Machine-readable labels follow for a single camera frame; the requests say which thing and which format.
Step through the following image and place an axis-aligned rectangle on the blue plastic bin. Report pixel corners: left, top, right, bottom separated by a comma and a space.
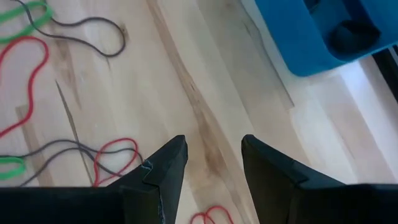
254, 0, 398, 78

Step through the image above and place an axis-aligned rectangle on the green rubber band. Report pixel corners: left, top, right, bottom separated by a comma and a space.
0, 1, 54, 44
0, 156, 27, 181

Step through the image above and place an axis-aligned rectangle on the thick black rubber band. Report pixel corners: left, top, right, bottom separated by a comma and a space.
328, 20, 382, 58

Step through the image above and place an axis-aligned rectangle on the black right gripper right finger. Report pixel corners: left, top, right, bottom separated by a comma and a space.
241, 134, 398, 224

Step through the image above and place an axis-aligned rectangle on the thin red rubber band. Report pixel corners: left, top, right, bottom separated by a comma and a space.
0, 35, 50, 138
92, 138, 140, 188
189, 205, 234, 224

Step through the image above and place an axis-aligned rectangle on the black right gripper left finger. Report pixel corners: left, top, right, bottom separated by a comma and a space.
0, 134, 189, 224

